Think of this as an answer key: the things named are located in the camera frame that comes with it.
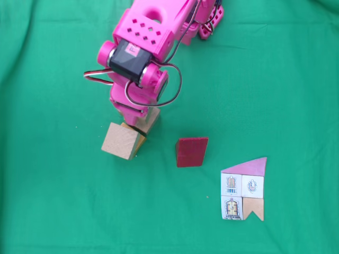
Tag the wooden cube door print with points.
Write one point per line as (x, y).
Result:
(153, 119)

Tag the wooden cube oval window print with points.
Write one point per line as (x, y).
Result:
(120, 140)

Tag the yellow notched wooden block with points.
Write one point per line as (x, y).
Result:
(141, 143)

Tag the dark red wedge block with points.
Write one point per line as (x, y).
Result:
(192, 152)

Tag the green cloth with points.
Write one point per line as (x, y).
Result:
(265, 79)

